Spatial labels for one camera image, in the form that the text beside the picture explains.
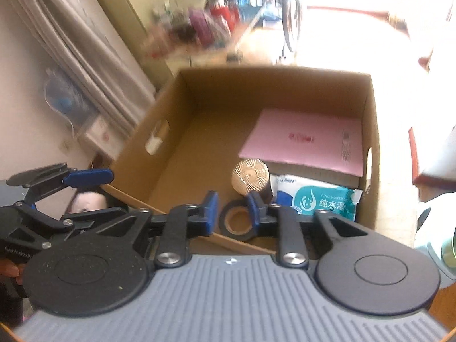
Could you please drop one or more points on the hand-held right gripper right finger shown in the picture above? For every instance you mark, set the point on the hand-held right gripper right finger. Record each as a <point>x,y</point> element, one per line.
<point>254,206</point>

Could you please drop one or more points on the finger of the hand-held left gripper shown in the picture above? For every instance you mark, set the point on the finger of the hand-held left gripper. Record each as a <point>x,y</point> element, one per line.
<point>89,177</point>
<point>92,217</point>

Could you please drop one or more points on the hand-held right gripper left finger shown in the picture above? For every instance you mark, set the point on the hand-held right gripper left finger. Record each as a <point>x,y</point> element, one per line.
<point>210,210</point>

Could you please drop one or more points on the plush doll with black hair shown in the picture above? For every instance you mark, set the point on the plush doll with black hair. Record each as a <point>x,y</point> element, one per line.
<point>89,203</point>

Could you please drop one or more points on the black tape roll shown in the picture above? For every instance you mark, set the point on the black tape roll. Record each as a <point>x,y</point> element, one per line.
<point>226,221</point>

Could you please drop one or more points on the jar with gold lid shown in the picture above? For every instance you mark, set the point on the jar with gold lid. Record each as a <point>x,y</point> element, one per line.
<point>249,176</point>

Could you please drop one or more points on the blue wet wipes packet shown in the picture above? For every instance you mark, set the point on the blue wet wipes packet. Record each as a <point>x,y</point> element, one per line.
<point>320,199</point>

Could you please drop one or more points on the brown cardboard box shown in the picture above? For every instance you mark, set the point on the brown cardboard box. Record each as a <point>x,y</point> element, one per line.
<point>199,142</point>

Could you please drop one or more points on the person's left hand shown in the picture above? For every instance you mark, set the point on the person's left hand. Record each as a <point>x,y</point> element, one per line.
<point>9,269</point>

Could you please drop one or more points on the small white box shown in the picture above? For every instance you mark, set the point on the small white box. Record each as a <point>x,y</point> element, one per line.
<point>99,135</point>

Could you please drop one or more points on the clear plastic bag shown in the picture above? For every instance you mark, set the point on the clear plastic bag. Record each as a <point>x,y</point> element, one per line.
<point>66,99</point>

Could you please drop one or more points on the flat pink package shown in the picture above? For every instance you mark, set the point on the flat pink package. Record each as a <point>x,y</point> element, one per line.
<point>302,139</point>

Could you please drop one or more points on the pale curtain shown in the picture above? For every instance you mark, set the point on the pale curtain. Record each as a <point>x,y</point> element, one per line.
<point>85,50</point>

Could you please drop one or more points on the wooden folding table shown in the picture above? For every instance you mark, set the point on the wooden folding table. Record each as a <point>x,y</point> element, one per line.
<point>178,50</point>

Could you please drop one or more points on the pale green container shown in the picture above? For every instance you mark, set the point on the pale green container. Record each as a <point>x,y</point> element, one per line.
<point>434,228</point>

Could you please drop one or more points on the pink bottle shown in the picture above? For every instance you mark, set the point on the pink bottle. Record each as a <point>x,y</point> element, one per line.
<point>199,28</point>

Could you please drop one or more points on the wheelchair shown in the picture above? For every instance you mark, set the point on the wheelchair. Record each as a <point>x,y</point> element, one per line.
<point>289,25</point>

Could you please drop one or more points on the red bottle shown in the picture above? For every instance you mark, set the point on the red bottle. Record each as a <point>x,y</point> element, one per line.
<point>224,17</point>

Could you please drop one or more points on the red wooden frame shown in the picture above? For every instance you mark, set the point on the red wooden frame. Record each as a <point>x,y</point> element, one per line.
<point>416,156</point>

